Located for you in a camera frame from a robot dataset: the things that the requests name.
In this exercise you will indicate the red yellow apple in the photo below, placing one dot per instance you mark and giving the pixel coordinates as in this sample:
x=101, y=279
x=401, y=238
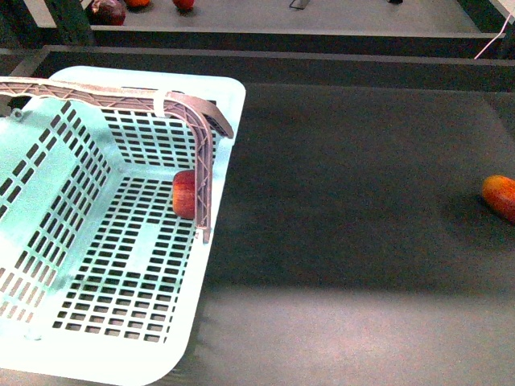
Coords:
x=184, y=194

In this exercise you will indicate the brown basket handle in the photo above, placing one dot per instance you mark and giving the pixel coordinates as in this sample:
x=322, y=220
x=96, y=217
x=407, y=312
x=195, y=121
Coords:
x=200, y=116

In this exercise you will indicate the light blue plastic basket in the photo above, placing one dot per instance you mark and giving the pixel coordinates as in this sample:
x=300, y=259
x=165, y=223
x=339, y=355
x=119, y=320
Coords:
x=100, y=279

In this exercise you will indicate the dark red apple front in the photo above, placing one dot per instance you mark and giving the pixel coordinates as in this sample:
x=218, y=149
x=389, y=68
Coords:
x=107, y=12

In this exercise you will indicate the black lower right tray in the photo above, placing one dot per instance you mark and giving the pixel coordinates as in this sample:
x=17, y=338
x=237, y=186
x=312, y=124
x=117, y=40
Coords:
x=352, y=245

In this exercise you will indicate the black tray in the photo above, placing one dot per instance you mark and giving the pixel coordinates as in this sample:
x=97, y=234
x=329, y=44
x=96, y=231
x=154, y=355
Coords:
x=231, y=24
x=352, y=245

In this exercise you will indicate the white zip tie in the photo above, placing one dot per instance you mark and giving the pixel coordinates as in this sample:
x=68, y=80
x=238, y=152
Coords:
x=159, y=103

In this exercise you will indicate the black upper right tray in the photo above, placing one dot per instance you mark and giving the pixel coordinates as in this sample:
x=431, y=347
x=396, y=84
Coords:
x=231, y=24

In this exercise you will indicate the orange red fruit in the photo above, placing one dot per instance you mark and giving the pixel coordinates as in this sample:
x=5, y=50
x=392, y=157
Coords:
x=498, y=193

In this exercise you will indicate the grey metal upright post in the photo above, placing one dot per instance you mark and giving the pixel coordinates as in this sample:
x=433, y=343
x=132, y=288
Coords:
x=68, y=17

